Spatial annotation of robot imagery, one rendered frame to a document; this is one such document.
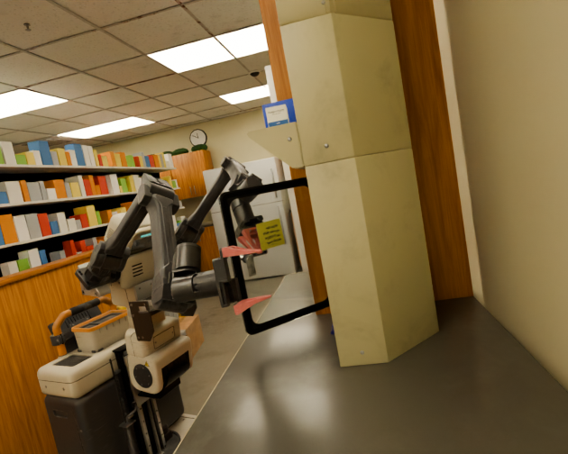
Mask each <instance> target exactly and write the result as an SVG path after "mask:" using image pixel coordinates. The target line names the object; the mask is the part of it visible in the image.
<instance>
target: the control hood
mask: <svg viewBox="0 0 568 454"><path fill-rule="evenodd" d="M247 135H248V137H249V138H250V139H251V140H253V141H255V142H256V143H258V144H259V145H260V146H262V147H263V148H264V149H266V150H267V151H269V152H270V153H271V154H273V155H274V156H276V157H277V158H279V159H280V160H282V161H283V162H285V163H286V164H288V165H289V166H291V167H292V168H299V169H305V164H304V159H303V154H302V149H301V143H300V138H299V133H298V124H297V123H296V122H293V123H285V124H281V125H277V126H272V127H268V128H264V129H259V130H256V131H251V132H248V133H247Z"/></svg>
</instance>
